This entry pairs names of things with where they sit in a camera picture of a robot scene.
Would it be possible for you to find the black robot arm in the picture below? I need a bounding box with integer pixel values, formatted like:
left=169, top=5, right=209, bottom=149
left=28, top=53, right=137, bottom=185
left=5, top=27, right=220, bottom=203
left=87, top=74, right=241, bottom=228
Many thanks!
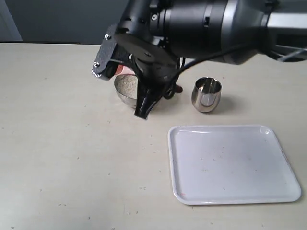
left=92, top=0, right=307, bottom=119

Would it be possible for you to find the white plastic tray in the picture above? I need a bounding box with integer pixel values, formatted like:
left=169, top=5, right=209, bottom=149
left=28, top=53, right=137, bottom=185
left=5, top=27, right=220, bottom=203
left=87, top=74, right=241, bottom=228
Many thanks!
left=167, top=125, right=302, bottom=206

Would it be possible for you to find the white rice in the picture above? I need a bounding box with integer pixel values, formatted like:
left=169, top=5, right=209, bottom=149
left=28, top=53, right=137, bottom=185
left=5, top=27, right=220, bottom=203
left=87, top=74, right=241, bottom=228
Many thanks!
left=116, top=74, right=138, bottom=99

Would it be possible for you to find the steel bowl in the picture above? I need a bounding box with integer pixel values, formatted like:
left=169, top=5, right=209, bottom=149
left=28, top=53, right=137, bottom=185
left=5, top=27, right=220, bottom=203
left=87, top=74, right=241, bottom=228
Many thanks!
left=114, top=74, right=138, bottom=109

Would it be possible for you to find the shiny steel cup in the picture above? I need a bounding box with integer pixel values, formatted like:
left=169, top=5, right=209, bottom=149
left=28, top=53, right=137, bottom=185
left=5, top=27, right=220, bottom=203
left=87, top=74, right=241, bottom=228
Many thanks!
left=191, top=77, right=222, bottom=113

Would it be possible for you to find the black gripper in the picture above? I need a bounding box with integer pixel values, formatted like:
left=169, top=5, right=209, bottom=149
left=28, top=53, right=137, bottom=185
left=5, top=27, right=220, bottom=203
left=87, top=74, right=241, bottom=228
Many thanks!
left=92, top=23, right=178, bottom=119

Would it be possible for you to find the dark wooden spoon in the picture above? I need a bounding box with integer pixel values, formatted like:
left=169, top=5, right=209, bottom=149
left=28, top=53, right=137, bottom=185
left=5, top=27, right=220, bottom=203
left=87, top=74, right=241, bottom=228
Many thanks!
left=115, top=65, right=183, bottom=93

